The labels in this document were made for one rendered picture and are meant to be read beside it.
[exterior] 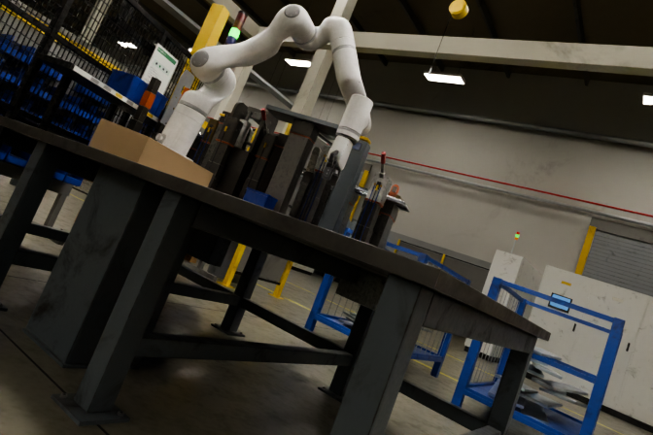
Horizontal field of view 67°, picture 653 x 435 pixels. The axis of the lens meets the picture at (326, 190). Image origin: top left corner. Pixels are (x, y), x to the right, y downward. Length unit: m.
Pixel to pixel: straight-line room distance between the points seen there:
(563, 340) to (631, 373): 1.05
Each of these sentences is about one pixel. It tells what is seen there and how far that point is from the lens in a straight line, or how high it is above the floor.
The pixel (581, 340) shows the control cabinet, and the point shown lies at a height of 0.94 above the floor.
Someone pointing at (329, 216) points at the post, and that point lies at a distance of 1.96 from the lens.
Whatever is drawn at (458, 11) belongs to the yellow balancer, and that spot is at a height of 3.02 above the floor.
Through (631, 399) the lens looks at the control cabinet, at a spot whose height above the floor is 0.35.
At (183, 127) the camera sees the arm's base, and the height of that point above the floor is 0.90.
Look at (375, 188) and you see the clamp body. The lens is 2.11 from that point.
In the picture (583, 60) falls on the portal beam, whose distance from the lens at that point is 5.48.
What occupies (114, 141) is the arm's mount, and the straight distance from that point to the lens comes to 1.90.
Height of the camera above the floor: 0.64
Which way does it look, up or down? 7 degrees up
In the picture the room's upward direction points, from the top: 22 degrees clockwise
